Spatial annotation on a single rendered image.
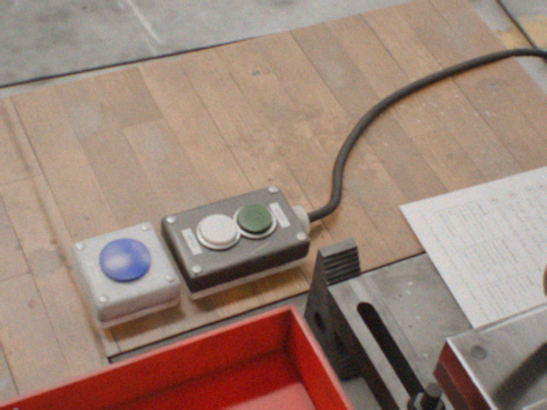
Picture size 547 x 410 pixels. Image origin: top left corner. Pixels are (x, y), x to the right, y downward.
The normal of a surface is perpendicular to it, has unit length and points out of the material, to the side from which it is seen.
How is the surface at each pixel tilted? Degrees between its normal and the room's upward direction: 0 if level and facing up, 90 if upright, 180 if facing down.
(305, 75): 0
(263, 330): 90
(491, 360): 0
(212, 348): 90
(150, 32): 0
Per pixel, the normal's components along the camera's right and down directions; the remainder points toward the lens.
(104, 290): 0.10, -0.64
